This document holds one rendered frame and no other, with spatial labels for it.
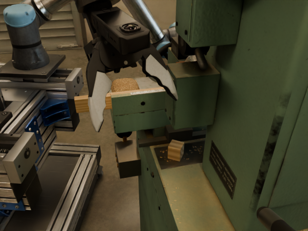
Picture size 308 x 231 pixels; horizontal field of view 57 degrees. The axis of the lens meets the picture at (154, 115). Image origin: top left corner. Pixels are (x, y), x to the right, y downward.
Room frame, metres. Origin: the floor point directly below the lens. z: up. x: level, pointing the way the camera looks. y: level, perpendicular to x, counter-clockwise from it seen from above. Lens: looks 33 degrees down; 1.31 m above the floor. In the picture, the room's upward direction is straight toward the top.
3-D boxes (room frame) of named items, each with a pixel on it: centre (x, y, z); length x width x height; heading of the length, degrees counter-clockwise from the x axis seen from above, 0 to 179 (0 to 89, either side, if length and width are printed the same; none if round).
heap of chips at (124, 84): (0.76, 0.09, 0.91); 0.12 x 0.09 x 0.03; 13
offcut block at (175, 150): (0.58, -0.06, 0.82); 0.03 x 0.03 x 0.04; 68
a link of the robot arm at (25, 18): (1.17, 0.53, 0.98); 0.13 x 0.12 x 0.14; 9
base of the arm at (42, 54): (1.16, 0.53, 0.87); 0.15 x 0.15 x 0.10
